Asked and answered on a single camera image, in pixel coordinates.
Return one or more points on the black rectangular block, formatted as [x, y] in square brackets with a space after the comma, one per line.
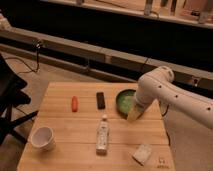
[100, 100]

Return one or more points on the orange carrot toy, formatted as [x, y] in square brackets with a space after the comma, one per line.
[74, 104]

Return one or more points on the white sponge block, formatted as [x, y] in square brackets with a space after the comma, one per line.
[142, 153]

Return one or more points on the green bowl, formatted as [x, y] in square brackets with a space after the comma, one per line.
[124, 100]

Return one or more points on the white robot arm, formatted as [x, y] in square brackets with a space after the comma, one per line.
[157, 84]

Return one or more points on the clear plastic bottle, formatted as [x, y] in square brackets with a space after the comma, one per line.
[102, 136]

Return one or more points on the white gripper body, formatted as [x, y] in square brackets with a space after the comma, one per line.
[134, 112]

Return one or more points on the white paper cup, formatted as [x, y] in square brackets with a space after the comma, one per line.
[43, 138]

